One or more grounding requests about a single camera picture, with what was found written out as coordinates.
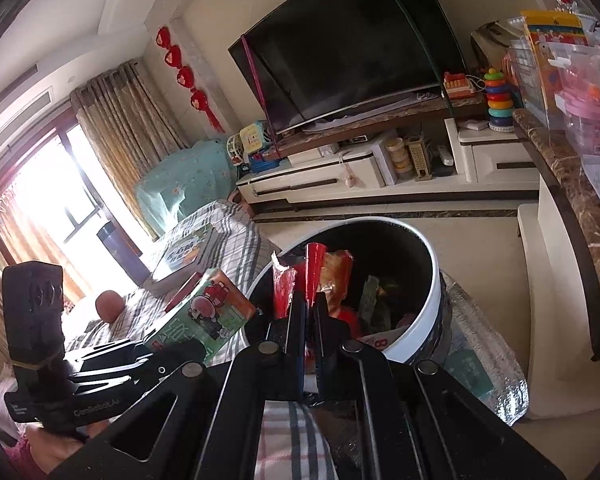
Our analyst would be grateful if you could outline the children's picture book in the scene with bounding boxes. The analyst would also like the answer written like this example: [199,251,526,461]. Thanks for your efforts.
[150,225,218,283]

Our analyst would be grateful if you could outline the white and blue toy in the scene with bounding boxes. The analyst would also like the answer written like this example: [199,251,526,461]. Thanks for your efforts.
[225,121,281,173]

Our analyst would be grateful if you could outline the person's left hand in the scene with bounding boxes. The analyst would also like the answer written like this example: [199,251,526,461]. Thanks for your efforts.
[27,420,111,476]

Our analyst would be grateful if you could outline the silver foil bag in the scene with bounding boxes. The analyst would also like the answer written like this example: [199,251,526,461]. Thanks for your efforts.
[420,270,530,426]

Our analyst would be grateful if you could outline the teal dust cover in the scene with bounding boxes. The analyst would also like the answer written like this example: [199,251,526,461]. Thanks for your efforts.
[135,139,238,233]

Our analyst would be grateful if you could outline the white television cabinet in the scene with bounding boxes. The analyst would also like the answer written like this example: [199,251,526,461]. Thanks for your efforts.
[235,115,541,221]

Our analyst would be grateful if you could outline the clear plastic storage boxes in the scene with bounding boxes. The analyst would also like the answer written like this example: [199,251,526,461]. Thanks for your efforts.
[505,7,600,158]

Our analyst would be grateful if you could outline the purple drinking bottle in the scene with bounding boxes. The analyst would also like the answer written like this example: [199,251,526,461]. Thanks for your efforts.
[96,222,141,271]

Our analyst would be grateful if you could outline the stacked yellow cups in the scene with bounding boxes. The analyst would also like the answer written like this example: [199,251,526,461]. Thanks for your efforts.
[385,137,413,181]

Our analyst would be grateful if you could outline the person's left forearm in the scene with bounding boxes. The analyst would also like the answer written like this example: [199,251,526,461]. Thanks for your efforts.
[0,435,51,480]

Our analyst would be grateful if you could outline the green cartoon drink carton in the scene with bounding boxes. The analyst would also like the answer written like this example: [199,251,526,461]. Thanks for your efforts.
[144,267,257,366]

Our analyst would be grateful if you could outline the pink cord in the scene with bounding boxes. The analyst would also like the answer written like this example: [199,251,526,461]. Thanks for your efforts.
[241,35,281,158]

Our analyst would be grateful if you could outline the black white-rimmed trash bin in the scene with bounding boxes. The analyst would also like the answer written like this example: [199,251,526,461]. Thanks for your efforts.
[245,216,453,363]

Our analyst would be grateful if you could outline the brown marble counter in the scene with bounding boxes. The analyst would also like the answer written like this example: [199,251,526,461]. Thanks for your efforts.
[512,107,600,363]

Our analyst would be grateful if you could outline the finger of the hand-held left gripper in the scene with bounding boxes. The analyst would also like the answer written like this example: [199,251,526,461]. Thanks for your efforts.
[134,341,207,387]
[64,340,154,374]

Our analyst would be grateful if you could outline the hanging wooden bead charm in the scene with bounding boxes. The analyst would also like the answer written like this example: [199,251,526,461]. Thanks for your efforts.
[339,152,356,188]

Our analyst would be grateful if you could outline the small wooden lantern box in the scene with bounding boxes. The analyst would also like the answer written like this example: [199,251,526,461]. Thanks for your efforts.
[407,137,433,182]

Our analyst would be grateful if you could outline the red toy telephone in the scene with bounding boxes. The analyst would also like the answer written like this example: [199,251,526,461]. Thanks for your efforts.
[441,72,477,101]

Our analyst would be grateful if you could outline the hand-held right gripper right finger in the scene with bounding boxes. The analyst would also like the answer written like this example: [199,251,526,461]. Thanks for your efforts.
[315,291,567,480]

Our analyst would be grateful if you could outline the black television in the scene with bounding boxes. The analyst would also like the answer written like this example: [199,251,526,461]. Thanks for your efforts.
[227,0,468,136]

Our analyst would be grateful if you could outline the glass balcony door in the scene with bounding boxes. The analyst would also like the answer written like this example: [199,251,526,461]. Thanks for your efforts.
[0,120,146,301]

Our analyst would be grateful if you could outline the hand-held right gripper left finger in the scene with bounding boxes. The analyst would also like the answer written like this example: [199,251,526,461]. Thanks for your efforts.
[47,291,307,480]

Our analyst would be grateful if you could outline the peach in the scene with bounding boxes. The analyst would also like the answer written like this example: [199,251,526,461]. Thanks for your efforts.
[95,289,126,323]

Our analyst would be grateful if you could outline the rainbow stacking ring toy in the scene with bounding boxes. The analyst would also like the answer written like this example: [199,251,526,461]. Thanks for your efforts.
[482,67,515,133]

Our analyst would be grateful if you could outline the brown paper bag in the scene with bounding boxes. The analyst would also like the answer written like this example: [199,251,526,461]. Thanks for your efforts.
[470,22,511,78]

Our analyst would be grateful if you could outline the red snack packet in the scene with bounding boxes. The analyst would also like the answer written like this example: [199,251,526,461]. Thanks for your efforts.
[271,241,356,321]

